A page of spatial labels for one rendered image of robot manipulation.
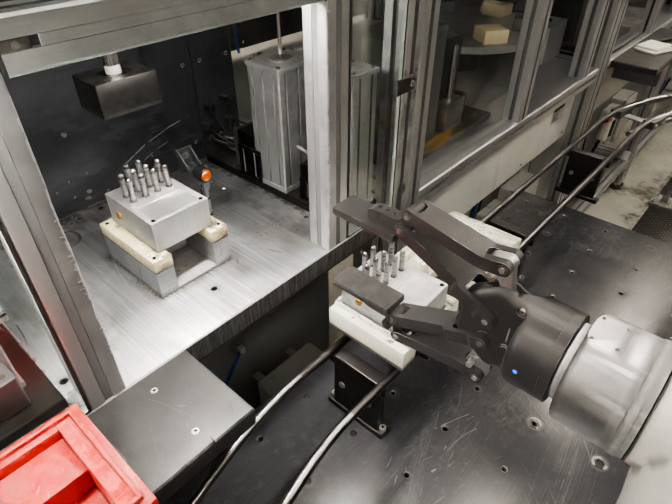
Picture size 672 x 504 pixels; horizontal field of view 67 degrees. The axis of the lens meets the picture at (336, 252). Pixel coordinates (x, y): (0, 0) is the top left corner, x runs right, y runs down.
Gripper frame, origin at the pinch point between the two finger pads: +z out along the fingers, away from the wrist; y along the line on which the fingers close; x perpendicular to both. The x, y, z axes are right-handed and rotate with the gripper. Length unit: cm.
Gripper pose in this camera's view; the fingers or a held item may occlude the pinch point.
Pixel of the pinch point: (362, 251)
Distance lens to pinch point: 49.5
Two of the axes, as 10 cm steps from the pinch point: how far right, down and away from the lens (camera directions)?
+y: 0.0, -7.9, -6.1
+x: -6.7, 4.6, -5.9
